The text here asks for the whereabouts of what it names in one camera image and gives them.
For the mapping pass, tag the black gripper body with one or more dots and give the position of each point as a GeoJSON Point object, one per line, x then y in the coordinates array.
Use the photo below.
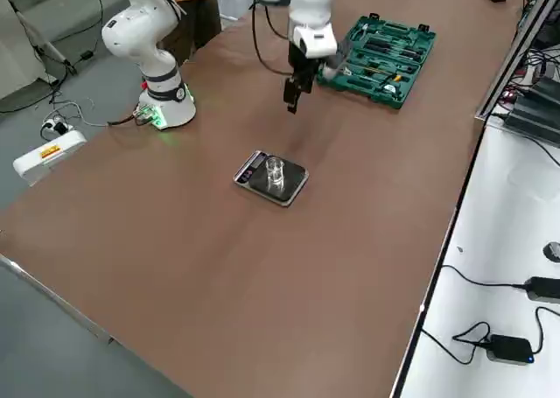
{"type": "Point", "coordinates": [303, 65]}

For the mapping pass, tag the small clear measuring cup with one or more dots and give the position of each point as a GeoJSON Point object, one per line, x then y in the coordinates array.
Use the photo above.
{"type": "Point", "coordinates": [275, 177]}

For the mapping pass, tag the green plastic toolbox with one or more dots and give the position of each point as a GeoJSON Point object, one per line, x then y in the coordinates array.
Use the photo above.
{"type": "Point", "coordinates": [380, 100]}

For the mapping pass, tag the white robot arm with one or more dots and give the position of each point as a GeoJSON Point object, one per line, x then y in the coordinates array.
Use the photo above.
{"type": "Point", "coordinates": [310, 4]}

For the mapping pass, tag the silver black digital scale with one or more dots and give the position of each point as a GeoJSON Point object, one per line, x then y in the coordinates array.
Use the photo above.
{"type": "Point", "coordinates": [293, 188]}

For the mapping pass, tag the silver adjustable wrench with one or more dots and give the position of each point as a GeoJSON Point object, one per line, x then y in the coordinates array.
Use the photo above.
{"type": "Point", "coordinates": [347, 71]}

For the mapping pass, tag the silver pliers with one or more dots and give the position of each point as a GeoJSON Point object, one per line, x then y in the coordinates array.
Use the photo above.
{"type": "Point", "coordinates": [363, 32]}

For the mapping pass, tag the tape measure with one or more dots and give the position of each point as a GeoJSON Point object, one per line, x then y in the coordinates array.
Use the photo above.
{"type": "Point", "coordinates": [389, 89]}

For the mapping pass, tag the white power strip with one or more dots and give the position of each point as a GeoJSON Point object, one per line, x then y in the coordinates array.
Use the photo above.
{"type": "Point", "coordinates": [59, 127]}

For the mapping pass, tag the black power supply unit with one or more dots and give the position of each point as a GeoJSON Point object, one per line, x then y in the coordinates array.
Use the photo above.
{"type": "Point", "coordinates": [534, 124]}
{"type": "Point", "coordinates": [538, 94]}

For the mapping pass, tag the white side desk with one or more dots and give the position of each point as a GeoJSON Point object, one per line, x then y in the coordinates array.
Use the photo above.
{"type": "Point", "coordinates": [503, 223]}

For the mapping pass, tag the grey tripod stand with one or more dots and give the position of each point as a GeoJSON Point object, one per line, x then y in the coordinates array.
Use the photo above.
{"type": "Point", "coordinates": [48, 43]}

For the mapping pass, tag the white box yellow label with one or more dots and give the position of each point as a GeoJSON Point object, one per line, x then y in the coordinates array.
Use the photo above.
{"type": "Point", "coordinates": [39, 166]}

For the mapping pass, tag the grey computer mouse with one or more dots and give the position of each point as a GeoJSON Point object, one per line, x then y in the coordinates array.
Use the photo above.
{"type": "Point", "coordinates": [552, 251]}

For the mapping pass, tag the black power adapter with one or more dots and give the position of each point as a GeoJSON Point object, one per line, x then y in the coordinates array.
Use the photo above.
{"type": "Point", "coordinates": [544, 289]}

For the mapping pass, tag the black adapter blue light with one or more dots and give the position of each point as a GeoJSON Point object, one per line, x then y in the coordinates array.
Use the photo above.
{"type": "Point", "coordinates": [509, 349]}

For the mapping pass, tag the aluminium frame post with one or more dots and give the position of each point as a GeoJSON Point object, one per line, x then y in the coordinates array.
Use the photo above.
{"type": "Point", "coordinates": [516, 52]}

